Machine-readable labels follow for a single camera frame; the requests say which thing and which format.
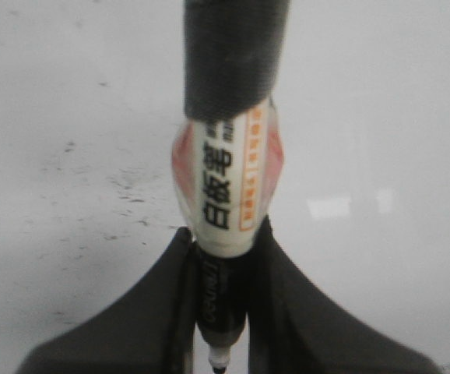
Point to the white glossy whiteboard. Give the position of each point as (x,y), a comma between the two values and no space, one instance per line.
(90,103)

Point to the white black whiteboard marker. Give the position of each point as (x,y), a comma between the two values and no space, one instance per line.
(227,159)

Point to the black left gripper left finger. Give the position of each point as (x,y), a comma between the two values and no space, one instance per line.
(147,330)

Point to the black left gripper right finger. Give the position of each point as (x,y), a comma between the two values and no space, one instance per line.
(295,328)

